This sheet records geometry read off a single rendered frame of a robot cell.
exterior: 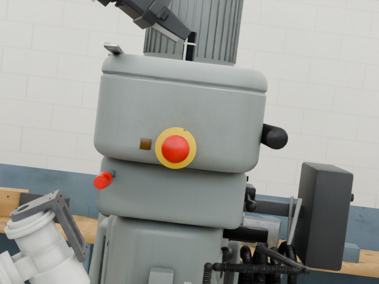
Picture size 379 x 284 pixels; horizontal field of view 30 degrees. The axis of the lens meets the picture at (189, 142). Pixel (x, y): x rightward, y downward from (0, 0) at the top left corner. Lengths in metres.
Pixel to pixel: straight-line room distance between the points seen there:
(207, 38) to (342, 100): 4.20
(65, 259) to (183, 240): 0.36
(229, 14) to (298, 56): 4.09
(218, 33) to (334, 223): 0.46
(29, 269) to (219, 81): 0.39
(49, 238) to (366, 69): 4.89
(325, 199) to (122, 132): 0.59
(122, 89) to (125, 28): 4.47
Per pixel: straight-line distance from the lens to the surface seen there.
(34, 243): 0.86
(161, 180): 1.14
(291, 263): 1.21
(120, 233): 1.21
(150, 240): 1.19
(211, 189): 1.14
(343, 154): 5.60
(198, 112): 1.04
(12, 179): 5.65
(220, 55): 1.44
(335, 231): 1.52
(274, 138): 1.08
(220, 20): 1.44
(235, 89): 1.05
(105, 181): 1.01
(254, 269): 1.13
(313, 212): 1.50
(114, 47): 1.00
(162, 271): 1.17
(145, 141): 1.04
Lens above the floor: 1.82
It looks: 3 degrees down
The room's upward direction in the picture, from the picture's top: 7 degrees clockwise
